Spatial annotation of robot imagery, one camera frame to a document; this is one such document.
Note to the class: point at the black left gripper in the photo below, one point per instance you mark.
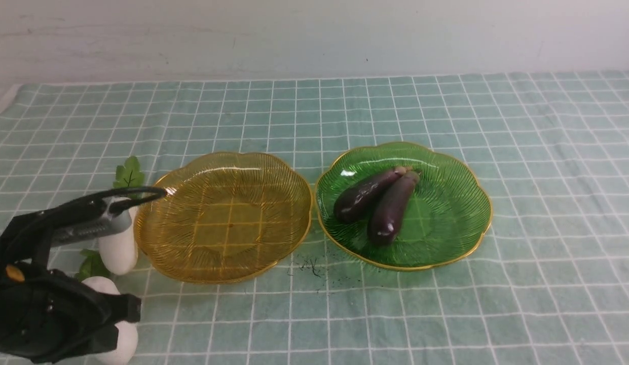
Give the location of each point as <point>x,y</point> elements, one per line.
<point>47,316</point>

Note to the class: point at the white radish with leaves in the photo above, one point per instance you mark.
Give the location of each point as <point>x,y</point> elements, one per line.
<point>94,274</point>
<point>119,252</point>

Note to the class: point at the purple eggplant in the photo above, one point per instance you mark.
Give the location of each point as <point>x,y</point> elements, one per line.
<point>388,216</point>
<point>354,202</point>

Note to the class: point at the yellow transparent plastic plate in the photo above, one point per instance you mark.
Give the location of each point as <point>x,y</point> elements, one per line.
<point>227,217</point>

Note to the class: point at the green transparent plastic plate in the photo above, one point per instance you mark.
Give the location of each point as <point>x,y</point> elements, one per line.
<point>446,219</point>

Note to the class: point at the green checkered tablecloth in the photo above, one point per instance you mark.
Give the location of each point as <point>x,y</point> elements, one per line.
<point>549,284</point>

